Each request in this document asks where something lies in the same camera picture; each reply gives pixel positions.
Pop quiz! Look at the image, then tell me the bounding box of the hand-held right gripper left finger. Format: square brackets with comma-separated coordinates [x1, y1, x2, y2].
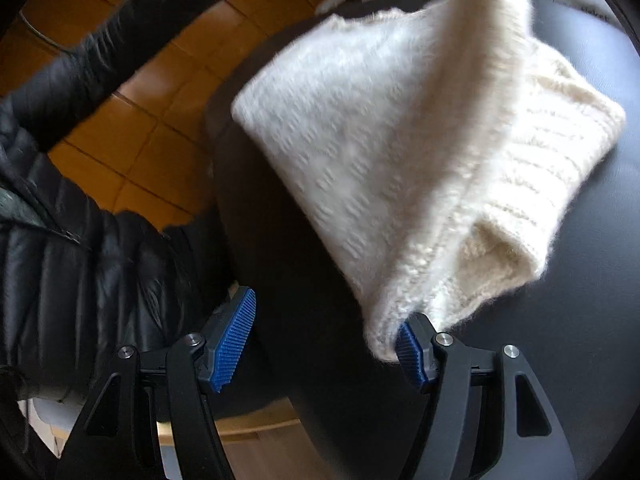
[55, 286, 258, 480]

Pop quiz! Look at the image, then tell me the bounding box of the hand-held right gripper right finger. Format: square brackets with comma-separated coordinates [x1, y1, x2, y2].
[396, 312, 577, 480]

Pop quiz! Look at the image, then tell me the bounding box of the cream knit sweater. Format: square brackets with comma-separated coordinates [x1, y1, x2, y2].
[231, 0, 627, 363]

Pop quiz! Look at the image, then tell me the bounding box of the person's left forearm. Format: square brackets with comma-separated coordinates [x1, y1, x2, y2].
[0, 0, 251, 153]

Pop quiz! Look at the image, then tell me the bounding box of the person's black puffer jacket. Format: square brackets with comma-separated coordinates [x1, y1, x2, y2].
[0, 95, 241, 480]

